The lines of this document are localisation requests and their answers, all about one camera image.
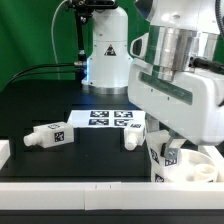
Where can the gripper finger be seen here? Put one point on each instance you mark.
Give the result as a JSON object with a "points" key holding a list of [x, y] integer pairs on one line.
{"points": [[172, 144]]}

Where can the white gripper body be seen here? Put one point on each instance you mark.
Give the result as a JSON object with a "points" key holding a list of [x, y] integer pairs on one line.
{"points": [[191, 105]]}

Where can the white round stool seat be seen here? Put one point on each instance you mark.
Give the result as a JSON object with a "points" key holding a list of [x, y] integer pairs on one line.
{"points": [[189, 166]]}

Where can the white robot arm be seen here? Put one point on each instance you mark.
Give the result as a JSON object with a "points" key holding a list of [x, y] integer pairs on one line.
{"points": [[168, 72]]}

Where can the white right fence bar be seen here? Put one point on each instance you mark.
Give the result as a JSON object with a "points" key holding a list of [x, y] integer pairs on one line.
{"points": [[217, 158]]}

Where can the white fence bar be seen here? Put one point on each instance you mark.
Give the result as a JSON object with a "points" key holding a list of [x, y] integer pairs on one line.
{"points": [[4, 152], [217, 158], [110, 196]]}

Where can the white marker sheet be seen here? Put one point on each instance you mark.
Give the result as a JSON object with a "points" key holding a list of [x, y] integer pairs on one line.
{"points": [[103, 118]]}

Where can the white front fence bar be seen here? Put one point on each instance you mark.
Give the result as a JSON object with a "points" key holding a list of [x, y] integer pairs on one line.
{"points": [[110, 196]]}

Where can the white left fence bar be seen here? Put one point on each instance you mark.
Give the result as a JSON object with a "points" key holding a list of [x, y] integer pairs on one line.
{"points": [[4, 152]]}

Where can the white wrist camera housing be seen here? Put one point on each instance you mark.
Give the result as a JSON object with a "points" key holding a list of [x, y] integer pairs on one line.
{"points": [[138, 46]]}

